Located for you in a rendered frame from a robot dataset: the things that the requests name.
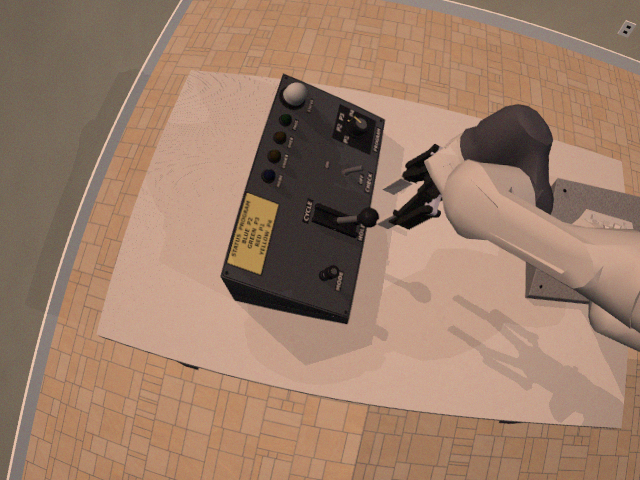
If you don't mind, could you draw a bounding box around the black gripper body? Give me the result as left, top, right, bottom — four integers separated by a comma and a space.
424, 173, 441, 199

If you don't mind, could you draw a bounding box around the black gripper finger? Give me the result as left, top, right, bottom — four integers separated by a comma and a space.
376, 177, 442, 230
383, 144, 442, 195

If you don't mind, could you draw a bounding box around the black control console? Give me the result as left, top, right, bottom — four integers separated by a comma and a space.
220, 73, 385, 324

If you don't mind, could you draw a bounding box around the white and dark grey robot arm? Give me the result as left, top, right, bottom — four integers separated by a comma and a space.
424, 104, 640, 352

